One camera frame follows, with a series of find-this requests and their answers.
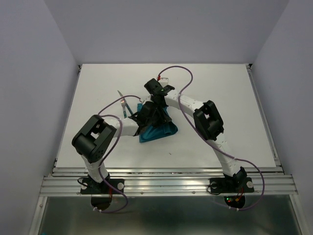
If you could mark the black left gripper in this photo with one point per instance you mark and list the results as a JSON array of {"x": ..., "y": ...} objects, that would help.
[{"x": 160, "y": 118}]

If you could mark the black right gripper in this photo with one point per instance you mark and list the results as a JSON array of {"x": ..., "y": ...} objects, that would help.
[{"x": 163, "y": 105}]

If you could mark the teal cloth napkin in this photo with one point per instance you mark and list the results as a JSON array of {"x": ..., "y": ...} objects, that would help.
[{"x": 153, "y": 133}]

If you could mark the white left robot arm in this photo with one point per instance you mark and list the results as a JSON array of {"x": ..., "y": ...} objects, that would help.
[{"x": 94, "y": 138}]

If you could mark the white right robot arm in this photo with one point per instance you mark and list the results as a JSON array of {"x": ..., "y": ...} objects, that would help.
[{"x": 208, "y": 124}]

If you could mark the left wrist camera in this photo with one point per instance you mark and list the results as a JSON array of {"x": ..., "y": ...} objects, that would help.
[{"x": 146, "y": 99}]

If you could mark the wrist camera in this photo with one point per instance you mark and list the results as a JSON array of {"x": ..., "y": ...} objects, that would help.
[
  {"x": 146, "y": 99},
  {"x": 164, "y": 81}
]

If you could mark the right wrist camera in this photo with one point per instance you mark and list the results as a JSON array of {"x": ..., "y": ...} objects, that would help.
[{"x": 164, "y": 81}]

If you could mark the teal handled fork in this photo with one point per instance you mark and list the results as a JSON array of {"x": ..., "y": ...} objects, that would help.
[{"x": 124, "y": 107}]

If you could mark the aluminium frame rail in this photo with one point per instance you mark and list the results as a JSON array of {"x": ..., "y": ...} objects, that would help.
[{"x": 62, "y": 181}]

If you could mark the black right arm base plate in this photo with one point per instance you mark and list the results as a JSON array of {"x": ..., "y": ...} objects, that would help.
[{"x": 223, "y": 185}]

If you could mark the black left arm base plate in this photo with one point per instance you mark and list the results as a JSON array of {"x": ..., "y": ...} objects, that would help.
[{"x": 89, "y": 186}]

